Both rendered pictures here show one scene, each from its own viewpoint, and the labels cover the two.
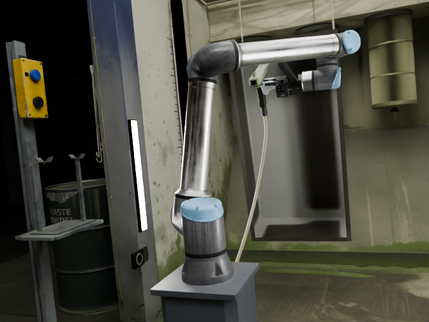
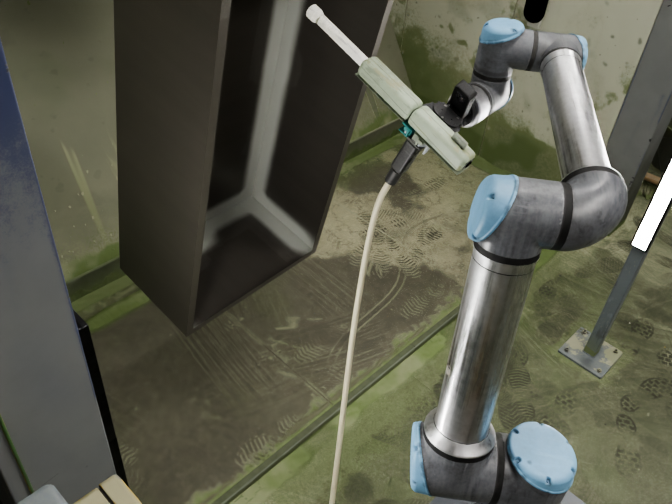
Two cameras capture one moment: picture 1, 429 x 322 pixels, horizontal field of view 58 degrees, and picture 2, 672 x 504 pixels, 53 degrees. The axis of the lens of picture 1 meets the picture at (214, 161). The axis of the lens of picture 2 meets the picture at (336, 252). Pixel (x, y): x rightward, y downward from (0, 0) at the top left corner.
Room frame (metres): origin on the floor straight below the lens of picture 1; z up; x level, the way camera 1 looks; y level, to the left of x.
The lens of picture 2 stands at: (1.55, 0.98, 2.10)
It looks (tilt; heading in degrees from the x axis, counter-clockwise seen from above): 41 degrees down; 290
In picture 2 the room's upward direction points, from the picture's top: 5 degrees clockwise
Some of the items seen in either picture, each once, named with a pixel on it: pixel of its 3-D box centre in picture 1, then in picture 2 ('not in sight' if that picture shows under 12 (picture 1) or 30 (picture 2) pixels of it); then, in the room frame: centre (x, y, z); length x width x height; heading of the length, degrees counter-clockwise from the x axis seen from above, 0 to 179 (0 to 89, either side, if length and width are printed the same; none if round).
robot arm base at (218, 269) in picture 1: (206, 261); not in sight; (1.38, 0.06, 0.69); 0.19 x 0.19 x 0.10
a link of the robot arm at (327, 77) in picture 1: (326, 78); (486, 94); (1.75, -0.53, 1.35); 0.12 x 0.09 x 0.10; 73
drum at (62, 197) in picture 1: (92, 241); not in sight; (2.91, 0.97, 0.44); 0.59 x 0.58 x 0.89; 50
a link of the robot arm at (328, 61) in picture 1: (327, 52); (502, 49); (1.74, -0.54, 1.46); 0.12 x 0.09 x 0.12; 17
